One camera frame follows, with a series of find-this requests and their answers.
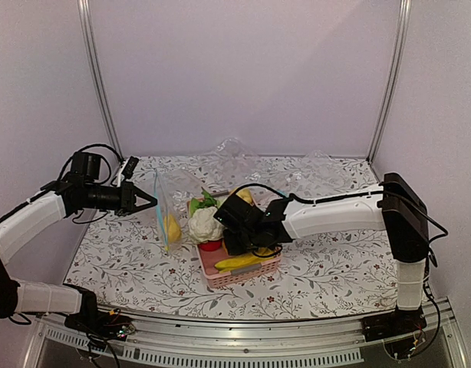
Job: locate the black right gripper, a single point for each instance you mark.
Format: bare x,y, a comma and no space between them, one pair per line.
231,247

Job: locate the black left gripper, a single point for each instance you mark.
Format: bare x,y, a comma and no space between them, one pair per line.
126,205

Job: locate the clear zip top bag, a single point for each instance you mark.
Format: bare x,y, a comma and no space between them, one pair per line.
173,191

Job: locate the white toy cauliflower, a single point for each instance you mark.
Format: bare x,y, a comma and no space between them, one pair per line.
202,224

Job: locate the yellow toy lemon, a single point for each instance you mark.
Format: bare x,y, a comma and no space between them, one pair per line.
172,228

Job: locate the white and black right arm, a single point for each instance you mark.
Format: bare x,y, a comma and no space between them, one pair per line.
390,206

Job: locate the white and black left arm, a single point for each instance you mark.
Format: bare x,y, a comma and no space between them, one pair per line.
78,187

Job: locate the crumpled clear plastic bag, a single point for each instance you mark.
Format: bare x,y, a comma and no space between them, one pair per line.
231,153

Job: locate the red toy fruit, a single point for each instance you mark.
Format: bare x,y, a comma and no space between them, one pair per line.
210,245

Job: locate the yellow toy banana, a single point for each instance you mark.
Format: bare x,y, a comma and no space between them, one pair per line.
241,261

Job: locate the pink perforated plastic basket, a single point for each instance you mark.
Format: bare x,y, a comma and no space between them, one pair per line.
236,214

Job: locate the pale yellow toy apple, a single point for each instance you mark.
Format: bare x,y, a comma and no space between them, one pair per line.
246,195

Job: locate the floral patterned table mat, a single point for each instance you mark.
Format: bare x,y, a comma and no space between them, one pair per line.
336,274

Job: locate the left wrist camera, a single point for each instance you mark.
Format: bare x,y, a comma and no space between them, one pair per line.
128,167

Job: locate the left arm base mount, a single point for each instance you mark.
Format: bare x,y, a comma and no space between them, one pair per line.
108,325

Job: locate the aluminium front frame rail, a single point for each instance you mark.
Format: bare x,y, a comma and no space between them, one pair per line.
173,341

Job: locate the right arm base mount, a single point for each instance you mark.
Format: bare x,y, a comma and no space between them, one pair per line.
400,331

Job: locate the aluminium left corner post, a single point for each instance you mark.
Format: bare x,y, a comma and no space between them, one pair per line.
87,29

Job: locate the aluminium corner post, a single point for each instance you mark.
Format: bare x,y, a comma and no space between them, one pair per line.
392,78
87,29

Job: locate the aluminium right corner post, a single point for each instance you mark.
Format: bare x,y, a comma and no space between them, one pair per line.
392,78

